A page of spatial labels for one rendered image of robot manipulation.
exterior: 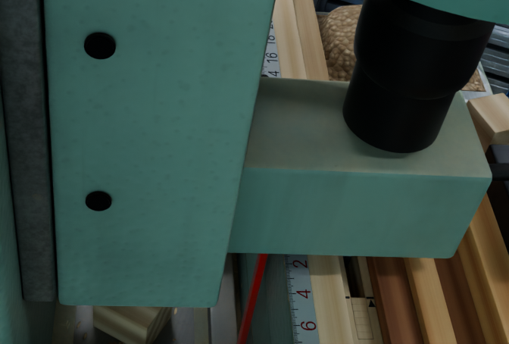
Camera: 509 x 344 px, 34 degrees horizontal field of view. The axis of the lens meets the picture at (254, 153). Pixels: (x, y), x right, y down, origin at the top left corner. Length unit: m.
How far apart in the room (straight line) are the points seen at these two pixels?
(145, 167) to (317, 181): 0.10
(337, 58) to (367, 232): 0.26
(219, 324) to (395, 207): 0.22
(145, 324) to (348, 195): 0.21
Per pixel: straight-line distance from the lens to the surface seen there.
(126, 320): 0.58
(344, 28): 0.69
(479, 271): 0.48
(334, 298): 0.47
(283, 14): 0.64
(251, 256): 0.58
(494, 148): 0.52
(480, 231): 0.49
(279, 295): 0.47
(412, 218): 0.44
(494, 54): 1.13
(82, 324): 0.62
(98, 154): 0.34
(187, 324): 0.62
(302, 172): 0.40
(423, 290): 0.48
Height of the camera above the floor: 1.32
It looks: 45 degrees down
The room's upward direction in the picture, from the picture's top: 11 degrees clockwise
